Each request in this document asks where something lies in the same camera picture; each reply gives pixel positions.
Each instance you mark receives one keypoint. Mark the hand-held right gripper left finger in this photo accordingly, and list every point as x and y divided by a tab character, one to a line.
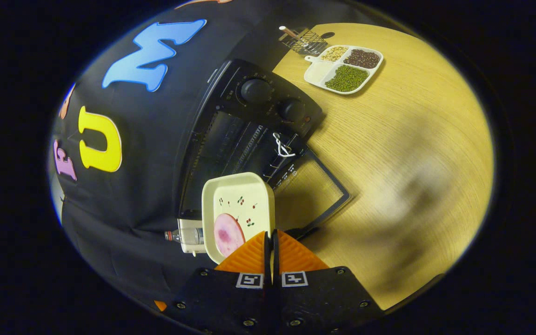
231	298

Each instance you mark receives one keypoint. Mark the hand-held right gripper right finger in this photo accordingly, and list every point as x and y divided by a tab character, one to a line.
314	298

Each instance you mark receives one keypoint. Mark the pink ham slice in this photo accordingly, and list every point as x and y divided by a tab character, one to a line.
228	235

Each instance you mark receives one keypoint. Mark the cream rectangular plate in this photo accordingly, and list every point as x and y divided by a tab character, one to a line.
244	195

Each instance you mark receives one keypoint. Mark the black electric oven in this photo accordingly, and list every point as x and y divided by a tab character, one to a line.
224	139

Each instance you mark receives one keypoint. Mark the white toaster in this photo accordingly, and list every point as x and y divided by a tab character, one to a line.
186	246

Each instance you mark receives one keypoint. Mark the clear plastic bottle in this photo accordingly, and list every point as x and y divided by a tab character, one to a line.
189	236

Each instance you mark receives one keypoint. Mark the black backdrop cloth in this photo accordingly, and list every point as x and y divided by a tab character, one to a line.
156	130

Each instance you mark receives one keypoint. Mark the white divided bean dish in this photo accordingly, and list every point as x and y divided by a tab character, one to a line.
317	72

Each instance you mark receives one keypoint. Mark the metal mesh holder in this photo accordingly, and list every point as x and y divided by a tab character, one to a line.
312	44

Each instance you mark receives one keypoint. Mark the wooden stick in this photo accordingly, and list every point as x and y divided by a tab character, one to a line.
289	32

